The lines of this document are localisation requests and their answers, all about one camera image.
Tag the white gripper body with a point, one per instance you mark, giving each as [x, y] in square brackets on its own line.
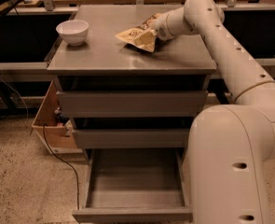
[160, 28]

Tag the brown chip bag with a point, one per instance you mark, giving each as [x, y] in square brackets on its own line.
[143, 36]

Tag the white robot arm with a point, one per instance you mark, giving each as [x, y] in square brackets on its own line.
[227, 144]

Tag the grey drawer cabinet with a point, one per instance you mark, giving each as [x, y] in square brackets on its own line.
[103, 63]

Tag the grey middle drawer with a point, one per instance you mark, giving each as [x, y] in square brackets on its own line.
[131, 138]

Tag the grey top drawer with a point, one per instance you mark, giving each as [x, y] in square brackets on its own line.
[131, 104]

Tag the grey open bottom drawer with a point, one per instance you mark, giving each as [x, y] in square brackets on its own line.
[134, 185]

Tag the white bowl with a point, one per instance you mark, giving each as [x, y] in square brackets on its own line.
[73, 32]

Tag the cardboard box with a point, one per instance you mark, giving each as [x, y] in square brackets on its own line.
[54, 135]

